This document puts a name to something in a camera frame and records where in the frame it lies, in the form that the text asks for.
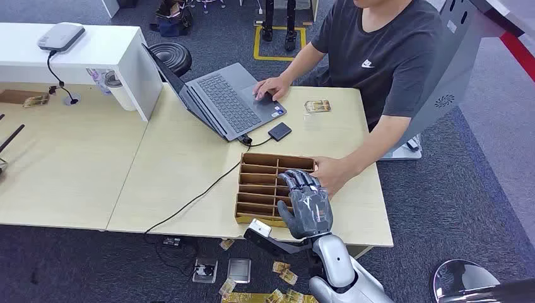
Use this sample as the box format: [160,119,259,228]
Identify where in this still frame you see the person's left hand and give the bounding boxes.
[311,155,356,200]

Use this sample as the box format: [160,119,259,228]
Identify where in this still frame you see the person's right hand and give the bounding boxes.
[252,76,291,102]

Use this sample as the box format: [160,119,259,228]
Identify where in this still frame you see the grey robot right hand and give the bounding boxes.
[277,169,334,241]

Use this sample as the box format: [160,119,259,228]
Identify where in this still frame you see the person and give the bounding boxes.
[252,0,445,200]

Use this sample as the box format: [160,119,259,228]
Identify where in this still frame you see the small black square device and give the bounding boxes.
[267,122,293,143]

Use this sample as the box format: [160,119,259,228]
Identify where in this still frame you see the yellow floor tape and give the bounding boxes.
[253,25,308,62]

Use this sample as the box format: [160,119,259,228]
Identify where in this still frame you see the grey laptop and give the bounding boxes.
[142,43,288,143]

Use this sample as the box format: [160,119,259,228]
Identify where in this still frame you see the brown cardboard divider tray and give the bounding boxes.
[233,152,317,229]

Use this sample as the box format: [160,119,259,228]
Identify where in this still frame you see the black robot leg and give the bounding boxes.
[285,0,299,52]
[261,0,276,43]

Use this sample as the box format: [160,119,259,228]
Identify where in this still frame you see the grey floor cover plate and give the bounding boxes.
[226,258,253,285]

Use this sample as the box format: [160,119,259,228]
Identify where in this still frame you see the black round stool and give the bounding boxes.
[148,42,194,79]

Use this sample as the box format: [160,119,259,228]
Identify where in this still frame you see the black bag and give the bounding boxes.
[150,0,194,38]

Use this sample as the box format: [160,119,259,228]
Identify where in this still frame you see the silver floor socket box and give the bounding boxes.
[192,257,220,285]

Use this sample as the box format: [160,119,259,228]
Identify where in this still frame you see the white cup with grey lid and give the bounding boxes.
[103,70,137,112]

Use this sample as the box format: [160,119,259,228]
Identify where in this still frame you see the grey kiosk housing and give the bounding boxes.
[379,0,507,162]

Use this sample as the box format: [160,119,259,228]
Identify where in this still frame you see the chrome round stool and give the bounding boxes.
[432,259,502,303]

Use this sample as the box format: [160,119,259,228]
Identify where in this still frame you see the clear patterned plastic cup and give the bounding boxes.
[85,68,112,95]

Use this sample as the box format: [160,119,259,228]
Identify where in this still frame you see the white raised shelf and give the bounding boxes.
[0,23,164,122]

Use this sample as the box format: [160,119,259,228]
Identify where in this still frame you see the grey flat box device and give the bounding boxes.
[37,21,86,54]

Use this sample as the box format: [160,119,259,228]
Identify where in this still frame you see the white counter with red stripe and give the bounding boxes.
[467,0,535,83]

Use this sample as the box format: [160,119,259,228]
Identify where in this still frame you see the brown flat wooden board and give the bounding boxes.
[0,88,47,105]

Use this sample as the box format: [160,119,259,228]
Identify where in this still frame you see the black rod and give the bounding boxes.
[0,123,26,154]

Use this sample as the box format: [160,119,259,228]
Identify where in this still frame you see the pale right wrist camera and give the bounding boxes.
[244,218,314,257]

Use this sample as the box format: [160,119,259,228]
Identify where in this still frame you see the long black cable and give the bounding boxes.
[143,133,273,235]

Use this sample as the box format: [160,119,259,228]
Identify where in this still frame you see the black floor cable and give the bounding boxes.
[144,232,200,278]

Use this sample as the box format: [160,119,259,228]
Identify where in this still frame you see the thin black device cable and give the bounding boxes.
[46,50,80,105]

